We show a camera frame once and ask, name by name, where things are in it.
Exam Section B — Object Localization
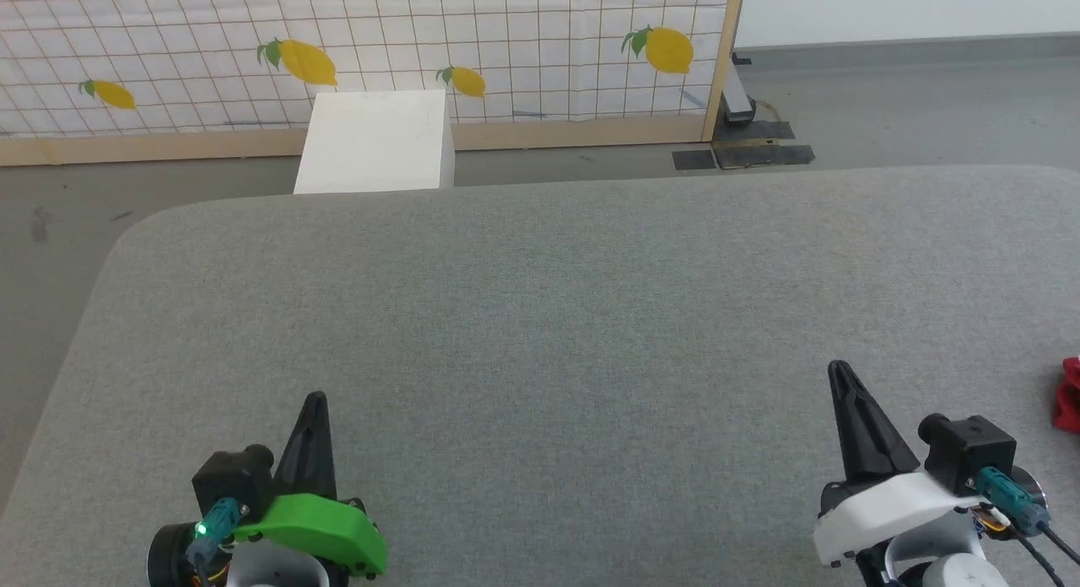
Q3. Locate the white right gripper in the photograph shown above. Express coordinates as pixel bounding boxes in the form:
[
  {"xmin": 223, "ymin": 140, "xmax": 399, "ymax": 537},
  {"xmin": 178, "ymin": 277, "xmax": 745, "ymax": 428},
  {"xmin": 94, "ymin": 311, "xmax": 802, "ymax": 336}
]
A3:
[{"xmin": 813, "ymin": 360, "xmax": 984, "ymax": 567}]

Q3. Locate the metal stand foot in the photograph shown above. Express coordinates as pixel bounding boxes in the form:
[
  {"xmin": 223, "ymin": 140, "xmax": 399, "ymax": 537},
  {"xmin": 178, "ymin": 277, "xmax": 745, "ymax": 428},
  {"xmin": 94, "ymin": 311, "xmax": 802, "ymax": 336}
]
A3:
[{"xmin": 721, "ymin": 54, "xmax": 760, "ymax": 128}]

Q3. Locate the red garment with white trim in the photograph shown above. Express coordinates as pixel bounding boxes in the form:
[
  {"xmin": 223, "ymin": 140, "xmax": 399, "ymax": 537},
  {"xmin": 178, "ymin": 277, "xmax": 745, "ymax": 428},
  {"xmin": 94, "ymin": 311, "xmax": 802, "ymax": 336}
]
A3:
[{"xmin": 1051, "ymin": 357, "xmax": 1080, "ymax": 434}]

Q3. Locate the left camera cable teal plug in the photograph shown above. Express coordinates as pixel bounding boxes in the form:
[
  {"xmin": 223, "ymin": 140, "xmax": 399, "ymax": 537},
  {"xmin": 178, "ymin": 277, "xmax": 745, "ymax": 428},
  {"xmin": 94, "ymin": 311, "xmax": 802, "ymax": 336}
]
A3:
[{"xmin": 186, "ymin": 498, "xmax": 246, "ymax": 571}]

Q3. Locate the lemon-pattern partition panel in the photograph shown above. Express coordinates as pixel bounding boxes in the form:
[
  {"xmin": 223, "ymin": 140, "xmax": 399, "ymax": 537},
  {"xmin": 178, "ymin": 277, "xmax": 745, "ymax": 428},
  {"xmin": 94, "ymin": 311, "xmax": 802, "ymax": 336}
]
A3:
[{"xmin": 0, "ymin": 0, "xmax": 748, "ymax": 168}]

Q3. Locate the right camera cable teal plug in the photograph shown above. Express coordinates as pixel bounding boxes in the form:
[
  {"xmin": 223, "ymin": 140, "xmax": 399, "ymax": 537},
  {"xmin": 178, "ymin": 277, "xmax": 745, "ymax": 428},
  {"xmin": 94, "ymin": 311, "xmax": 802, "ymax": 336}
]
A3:
[{"xmin": 970, "ymin": 467, "xmax": 1080, "ymax": 587}]

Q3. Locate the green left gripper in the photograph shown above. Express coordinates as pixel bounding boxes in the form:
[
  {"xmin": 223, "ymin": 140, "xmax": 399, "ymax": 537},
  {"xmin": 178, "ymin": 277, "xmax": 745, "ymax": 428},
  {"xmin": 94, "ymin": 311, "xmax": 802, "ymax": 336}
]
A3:
[{"xmin": 232, "ymin": 391, "xmax": 389, "ymax": 579}]

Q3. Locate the lemon print grid backdrop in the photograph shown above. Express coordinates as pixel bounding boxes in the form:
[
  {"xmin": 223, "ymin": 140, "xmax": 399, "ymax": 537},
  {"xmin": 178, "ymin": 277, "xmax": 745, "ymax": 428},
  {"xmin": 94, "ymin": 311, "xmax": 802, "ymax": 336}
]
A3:
[{"xmin": 0, "ymin": 0, "xmax": 732, "ymax": 139}]

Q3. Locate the camera cable teal plug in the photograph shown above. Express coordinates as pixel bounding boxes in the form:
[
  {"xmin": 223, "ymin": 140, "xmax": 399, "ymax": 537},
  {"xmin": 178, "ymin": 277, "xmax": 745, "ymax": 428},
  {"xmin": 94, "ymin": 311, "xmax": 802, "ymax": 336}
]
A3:
[
  {"xmin": 970, "ymin": 467, "xmax": 1080, "ymax": 587},
  {"xmin": 186, "ymin": 498, "xmax": 246, "ymax": 571}
]

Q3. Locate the white box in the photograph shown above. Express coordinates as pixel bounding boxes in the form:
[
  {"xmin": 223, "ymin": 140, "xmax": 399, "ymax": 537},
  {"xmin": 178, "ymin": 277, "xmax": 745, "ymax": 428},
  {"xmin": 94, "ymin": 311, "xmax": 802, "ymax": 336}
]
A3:
[{"xmin": 293, "ymin": 89, "xmax": 456, "ymax": 195}]

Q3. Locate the long black floor tape patch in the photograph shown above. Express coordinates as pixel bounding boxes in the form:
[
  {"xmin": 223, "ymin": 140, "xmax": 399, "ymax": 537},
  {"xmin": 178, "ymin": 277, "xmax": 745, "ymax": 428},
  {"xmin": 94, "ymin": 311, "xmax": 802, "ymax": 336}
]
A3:
[
  {"xmin": 713, "ymin": 121, "xmax": 796, "ymax": 143},
  {"xmin": 715, "ymin": 144, "xmax": 816, "ymax": 168}
]

